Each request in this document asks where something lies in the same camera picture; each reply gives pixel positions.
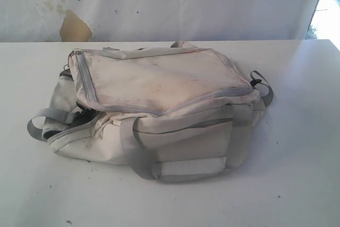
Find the white fabric backpack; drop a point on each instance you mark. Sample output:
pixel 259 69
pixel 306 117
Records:
pixel 172 114

